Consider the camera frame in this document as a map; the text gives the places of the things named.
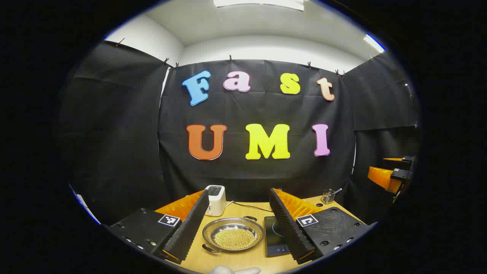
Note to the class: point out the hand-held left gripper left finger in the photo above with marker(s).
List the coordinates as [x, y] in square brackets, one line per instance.
[190, 224]

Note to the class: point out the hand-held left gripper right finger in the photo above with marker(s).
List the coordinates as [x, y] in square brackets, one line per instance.
[287, 224]

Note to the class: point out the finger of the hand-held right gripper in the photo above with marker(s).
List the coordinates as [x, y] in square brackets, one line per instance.
[380, 177]
[395, 159]

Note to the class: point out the black induction cooktop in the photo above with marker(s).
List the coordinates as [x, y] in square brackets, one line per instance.
[274, 243]

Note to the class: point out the pile of soybeans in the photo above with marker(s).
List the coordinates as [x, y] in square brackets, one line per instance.
[235, 239]

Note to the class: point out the white toaster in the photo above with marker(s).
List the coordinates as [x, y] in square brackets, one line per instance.
[216, 201]

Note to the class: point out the ceiling light panel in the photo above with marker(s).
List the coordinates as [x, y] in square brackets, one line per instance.
[373, 42]
[258, 3]

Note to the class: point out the row of black cloth clips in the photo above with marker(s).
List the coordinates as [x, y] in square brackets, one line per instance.
[309, 65]

